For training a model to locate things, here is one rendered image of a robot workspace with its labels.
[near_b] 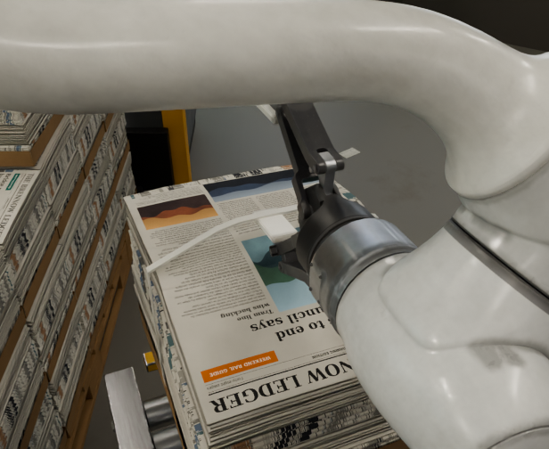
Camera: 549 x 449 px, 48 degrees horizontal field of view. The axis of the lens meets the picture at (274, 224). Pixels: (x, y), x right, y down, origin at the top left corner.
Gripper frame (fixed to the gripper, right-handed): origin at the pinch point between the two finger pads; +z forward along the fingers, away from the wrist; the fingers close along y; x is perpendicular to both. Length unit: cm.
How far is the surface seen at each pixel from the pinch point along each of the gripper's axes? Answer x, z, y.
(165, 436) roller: -14, 8, 48
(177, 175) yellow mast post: 28, 194, 104
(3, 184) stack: -35, 85, 40
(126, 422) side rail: -19, 12, 48
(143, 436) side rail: -17, 9, 48
